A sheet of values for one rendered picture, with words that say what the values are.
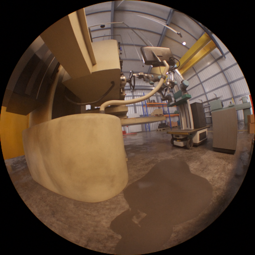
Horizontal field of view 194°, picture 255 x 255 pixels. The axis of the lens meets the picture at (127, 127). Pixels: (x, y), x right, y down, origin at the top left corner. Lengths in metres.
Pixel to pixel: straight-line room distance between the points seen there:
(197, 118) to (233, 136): 0.87
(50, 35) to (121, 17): 7.61
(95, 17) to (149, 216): 8.71
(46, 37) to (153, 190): 1.23
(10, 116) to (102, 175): 2.34
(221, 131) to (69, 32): 1.65
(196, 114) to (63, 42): 1.98
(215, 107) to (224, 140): 4.34
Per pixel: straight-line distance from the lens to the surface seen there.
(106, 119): 0.46
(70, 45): 0.63
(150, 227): 0.50
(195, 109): 1.74
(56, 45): 0.66
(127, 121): 1.65
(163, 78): 0.71
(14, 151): 2.38
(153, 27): 8.70
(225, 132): 1.26
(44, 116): 0.82
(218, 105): 5.47
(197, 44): 8.25
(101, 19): 8.12
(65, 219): 0.64
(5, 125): 2.37
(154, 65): 0.81
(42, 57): 0.88
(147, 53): 0.85
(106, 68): 0.80
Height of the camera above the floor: 0.48
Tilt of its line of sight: 1 degrees up
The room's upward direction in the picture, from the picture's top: 7 degrees counter-clockwise
